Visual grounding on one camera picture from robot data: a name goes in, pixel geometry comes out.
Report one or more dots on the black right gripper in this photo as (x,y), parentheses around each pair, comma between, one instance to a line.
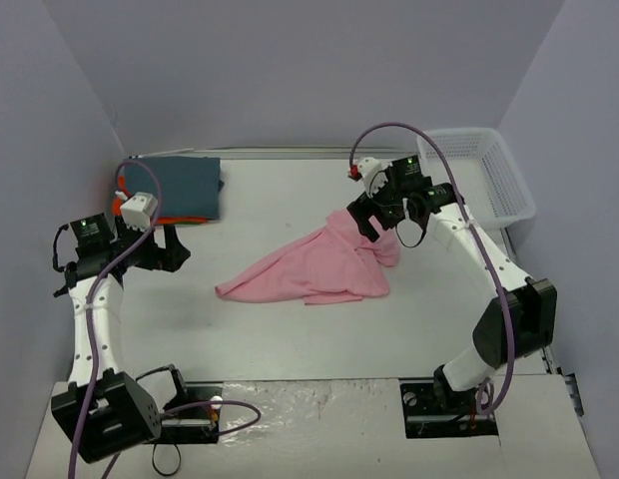
(368,215)

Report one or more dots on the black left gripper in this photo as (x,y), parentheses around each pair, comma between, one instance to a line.
(160,249)

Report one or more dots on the pink t-shirt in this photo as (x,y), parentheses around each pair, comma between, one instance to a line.
(333,264)

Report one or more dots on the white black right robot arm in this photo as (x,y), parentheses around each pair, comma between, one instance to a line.
(519,314)

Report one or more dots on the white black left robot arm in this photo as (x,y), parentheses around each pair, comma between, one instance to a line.
(104,410)

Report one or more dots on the folded teal blue t-shirt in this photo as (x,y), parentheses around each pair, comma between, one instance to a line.
(190,188)

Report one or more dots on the folded orange t-shirt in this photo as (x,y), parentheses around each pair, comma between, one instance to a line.
(122,193)

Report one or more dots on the white plastic basket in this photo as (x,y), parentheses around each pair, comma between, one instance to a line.
(487,176)

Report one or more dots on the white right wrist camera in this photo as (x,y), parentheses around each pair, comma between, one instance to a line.
(372,172)

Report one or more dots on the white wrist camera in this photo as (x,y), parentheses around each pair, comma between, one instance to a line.
(137,211)
(372,172)

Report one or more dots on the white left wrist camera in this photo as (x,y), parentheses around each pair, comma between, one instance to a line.
(137,211)

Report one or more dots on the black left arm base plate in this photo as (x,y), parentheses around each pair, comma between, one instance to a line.
(189,427)

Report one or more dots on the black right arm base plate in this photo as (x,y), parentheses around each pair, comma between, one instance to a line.
(424,417)

